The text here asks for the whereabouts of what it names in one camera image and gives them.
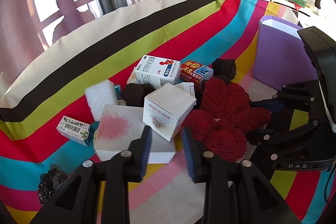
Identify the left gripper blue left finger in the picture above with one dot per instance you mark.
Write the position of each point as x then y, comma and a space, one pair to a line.
140, 149

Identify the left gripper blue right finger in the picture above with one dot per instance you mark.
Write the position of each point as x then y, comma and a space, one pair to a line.
198, 167

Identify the white box pink flower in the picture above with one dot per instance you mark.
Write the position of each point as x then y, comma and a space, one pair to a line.
119, 126

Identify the red fuzzy sock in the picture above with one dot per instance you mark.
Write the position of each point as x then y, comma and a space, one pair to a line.
224, 119

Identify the white cube box diamond logo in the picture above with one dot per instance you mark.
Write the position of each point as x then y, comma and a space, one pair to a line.
167, 107

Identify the dark brown knit sock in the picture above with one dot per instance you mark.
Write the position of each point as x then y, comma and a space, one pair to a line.
134, 94
224, 67

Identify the white green barcode medicine box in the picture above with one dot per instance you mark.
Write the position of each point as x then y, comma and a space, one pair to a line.
75, 130

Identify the teal shiny small box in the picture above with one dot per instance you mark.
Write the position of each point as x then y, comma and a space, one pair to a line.
118, 91

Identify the white foam block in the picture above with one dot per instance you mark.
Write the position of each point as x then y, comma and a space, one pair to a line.
98, 96

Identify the white medicine box red figure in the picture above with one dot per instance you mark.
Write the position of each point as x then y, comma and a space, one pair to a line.
157, 71

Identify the red blue 48 box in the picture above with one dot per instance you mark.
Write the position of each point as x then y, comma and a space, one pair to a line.
196, 73

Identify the black studded scrunchie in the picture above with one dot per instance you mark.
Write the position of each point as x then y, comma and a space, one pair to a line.
49, 182

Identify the white orange tissue pack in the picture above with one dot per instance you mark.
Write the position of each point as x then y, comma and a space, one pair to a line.
132, 79

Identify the purple storage box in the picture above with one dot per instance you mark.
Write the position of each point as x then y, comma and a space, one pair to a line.
281, 57

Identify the rainbow striped tablecloth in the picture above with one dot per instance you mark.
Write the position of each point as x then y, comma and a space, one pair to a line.
109, 48

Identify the white washing machine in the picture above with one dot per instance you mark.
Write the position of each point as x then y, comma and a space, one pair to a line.
298, 4

